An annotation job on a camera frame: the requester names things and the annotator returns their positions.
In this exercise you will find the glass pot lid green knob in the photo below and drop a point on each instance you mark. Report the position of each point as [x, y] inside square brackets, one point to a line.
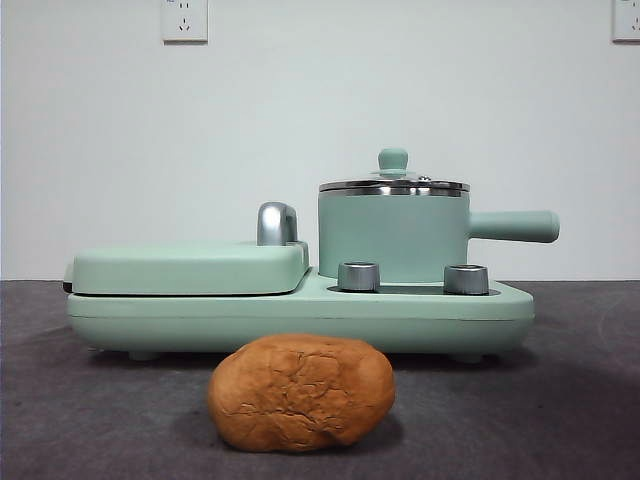
[393, 160]

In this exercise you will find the brown potato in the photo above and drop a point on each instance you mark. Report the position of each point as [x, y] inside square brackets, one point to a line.
[300, 395]

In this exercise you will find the silver control knob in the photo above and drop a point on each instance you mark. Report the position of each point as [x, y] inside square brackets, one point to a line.
[466, 280]
[358, 276]

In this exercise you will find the green breakfast machine base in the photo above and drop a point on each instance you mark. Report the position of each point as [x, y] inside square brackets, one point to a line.
[300, 320]

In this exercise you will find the green griddle cover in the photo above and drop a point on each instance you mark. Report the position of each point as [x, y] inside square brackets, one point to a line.
[175, 265]

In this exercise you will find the white wall socket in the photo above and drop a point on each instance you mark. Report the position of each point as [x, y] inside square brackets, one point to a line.
[184, 20]
[626, 20]

